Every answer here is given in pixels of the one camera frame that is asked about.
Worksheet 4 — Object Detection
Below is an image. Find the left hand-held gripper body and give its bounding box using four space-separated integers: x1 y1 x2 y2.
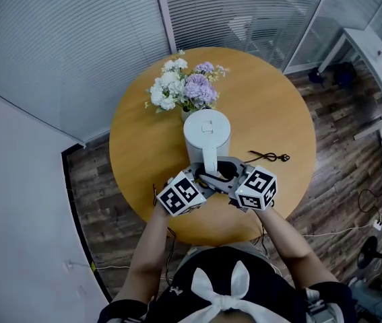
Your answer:
156 170 209 217

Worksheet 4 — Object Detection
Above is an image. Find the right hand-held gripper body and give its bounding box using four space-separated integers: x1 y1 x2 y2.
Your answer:
228 164 278 211

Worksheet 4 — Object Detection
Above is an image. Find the white electric kettle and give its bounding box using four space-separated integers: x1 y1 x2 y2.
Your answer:
183 108 233 175

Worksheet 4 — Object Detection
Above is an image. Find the person's left forearm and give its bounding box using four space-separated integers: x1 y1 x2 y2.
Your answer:
115 204 173 304

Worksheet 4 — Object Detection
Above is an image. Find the person's right forearm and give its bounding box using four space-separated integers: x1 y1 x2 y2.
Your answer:
254 206 342 289

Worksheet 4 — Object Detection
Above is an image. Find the white and purple flower bouquet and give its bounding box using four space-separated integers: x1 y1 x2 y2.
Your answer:
144 49 231 114

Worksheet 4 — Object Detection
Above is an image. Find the person's black top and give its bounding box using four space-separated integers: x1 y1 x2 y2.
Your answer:
98 246 356 323

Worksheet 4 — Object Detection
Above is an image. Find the white bow on top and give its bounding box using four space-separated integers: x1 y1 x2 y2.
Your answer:
173 260 291 323

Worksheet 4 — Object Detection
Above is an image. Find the small black bag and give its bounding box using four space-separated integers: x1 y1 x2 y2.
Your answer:
308 69 326 85

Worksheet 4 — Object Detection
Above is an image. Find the large black bag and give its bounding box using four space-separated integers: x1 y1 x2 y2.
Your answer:
333 61 358 87

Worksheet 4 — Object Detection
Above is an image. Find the white side table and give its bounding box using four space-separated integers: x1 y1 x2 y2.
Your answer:
318 28 382 141

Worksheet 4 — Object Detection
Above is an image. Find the black power cord with plug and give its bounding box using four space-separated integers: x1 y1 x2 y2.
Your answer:
248 149 291 164

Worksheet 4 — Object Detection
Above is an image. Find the white floor cable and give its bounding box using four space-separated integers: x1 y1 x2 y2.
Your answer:
94 264 131 271

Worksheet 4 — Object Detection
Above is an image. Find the white grey shoulder strap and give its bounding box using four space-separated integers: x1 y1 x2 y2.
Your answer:
303 287 343 323

